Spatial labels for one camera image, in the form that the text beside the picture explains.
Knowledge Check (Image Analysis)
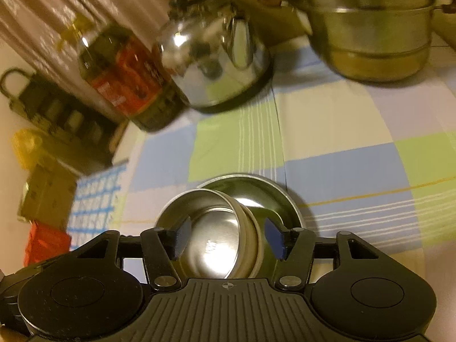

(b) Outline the blue patterned cloth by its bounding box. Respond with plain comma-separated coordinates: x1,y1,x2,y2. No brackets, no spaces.
68,162,129,252

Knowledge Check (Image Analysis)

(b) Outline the dark carton with handle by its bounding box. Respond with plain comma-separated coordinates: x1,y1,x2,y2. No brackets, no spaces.
0,68,120,177

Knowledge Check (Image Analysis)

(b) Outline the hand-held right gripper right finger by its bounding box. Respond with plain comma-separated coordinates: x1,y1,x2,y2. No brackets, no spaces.
264,217,387,290

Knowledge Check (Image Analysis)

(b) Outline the stainless steel steamer pot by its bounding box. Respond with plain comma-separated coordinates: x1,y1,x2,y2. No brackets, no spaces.
256,0,456,82

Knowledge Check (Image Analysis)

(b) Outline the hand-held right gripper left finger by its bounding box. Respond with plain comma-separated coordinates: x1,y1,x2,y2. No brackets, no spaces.
69,217,194,290

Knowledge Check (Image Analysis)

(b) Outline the yellow plastic bag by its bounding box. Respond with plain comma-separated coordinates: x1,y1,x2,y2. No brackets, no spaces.
12,128,45,170

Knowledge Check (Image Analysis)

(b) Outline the small stainless steel bowl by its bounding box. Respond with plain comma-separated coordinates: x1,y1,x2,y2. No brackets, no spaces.
156,189,259,279

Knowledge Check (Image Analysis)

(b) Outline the cooking oil bottle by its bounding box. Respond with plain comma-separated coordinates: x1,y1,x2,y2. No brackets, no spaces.
53,14,191,132

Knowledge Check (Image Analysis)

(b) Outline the red bag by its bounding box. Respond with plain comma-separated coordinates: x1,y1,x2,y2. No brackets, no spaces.
24,221,72,266

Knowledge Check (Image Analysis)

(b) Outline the stainless steel kettle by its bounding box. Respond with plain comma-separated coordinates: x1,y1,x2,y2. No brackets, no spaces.
153,0,275,115

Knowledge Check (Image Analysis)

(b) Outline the large stainless steel basin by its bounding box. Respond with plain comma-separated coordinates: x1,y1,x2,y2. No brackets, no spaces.
194,174,305,237

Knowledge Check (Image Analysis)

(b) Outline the brown cardboard box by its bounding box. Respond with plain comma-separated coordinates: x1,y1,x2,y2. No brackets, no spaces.
17,160,77,230

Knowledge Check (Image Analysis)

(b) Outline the checked tablecloth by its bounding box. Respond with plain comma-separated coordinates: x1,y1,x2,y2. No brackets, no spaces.
69,25,456,286

